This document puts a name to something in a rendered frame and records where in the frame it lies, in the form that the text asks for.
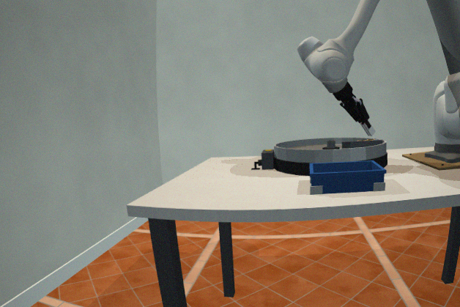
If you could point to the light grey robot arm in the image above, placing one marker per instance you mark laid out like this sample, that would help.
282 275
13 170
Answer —
331 63

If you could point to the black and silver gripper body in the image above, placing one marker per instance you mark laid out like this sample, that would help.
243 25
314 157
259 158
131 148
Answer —
345 94

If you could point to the blue crate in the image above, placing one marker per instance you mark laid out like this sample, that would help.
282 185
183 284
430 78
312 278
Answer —
346 177

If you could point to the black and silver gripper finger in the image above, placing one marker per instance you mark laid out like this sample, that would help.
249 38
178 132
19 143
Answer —
361 111
353 114

